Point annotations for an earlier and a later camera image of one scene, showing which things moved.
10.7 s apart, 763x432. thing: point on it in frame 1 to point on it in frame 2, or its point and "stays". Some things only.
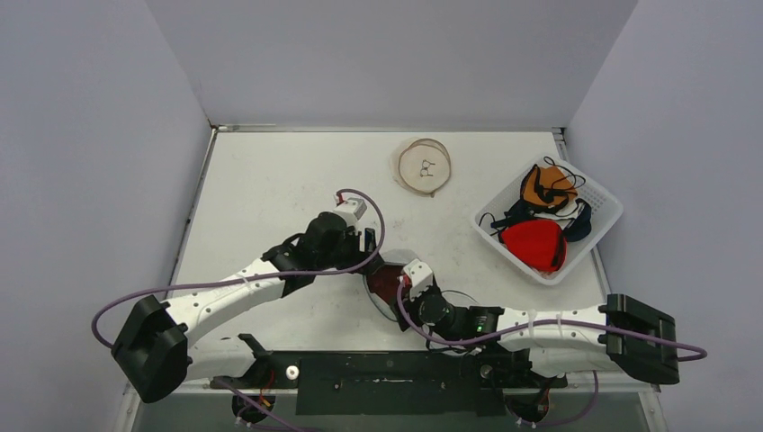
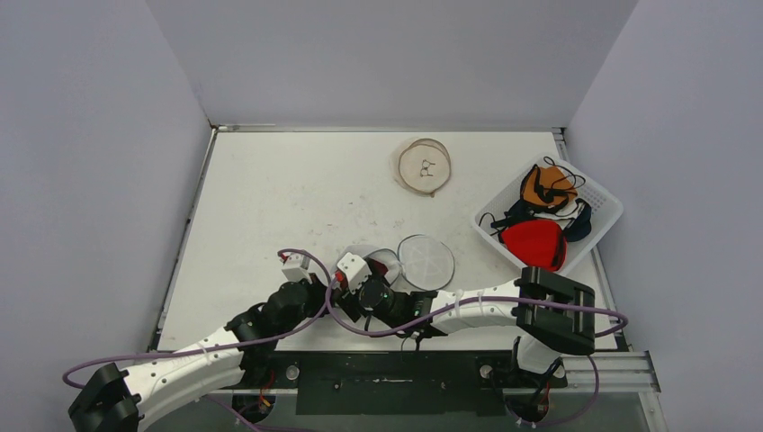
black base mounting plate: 394,383 stays
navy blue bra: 577,231 stays
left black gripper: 354,238 to 318,291
